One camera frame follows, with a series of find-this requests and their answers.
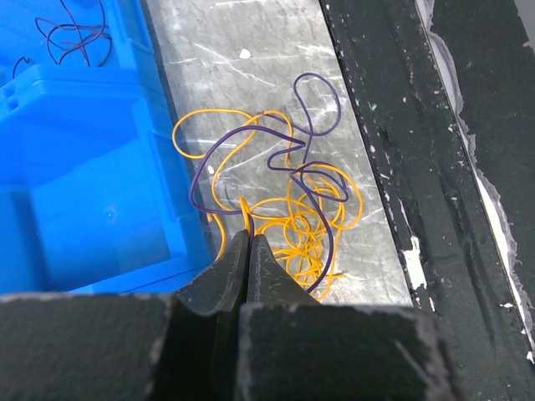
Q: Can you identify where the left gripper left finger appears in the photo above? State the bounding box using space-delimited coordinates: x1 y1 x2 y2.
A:
1 231 249 400

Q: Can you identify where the dark purple cable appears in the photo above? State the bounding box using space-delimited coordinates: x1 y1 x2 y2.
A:
11 0 349 293

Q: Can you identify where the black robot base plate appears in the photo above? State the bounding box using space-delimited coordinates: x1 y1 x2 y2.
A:
321 1 534 400

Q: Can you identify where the blue three-compartment plastic bin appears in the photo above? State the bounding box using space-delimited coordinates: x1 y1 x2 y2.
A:
1 1 211 293

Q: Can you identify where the yellow cable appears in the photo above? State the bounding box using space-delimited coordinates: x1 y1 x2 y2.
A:
171 108 364 302

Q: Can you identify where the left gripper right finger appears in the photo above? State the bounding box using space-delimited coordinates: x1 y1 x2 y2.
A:
236 235 464 400

